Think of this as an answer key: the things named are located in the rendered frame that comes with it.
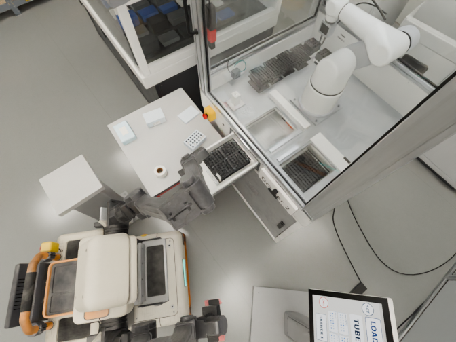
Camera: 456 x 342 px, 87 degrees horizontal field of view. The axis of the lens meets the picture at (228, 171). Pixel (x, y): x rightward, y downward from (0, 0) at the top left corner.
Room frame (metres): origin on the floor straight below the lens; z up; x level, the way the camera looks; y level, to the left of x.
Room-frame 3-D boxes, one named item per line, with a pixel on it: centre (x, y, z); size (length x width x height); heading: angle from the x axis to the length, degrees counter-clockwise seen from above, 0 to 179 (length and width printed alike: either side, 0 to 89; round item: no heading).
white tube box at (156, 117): (0.96, 0.51, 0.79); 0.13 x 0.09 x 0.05; 119
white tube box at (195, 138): (0.80, 0.22, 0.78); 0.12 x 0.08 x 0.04; 143
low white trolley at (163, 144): (0.83, 0.41, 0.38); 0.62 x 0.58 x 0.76; 38
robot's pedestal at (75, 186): (0.48, 0.94, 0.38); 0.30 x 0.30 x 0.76; 41
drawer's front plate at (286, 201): (0.45, -0.28, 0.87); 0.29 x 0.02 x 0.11; 38
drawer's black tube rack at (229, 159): (0.62, 0.01, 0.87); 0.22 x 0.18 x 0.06; 128
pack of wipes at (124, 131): (0.83, 0.68, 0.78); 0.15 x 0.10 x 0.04; 37
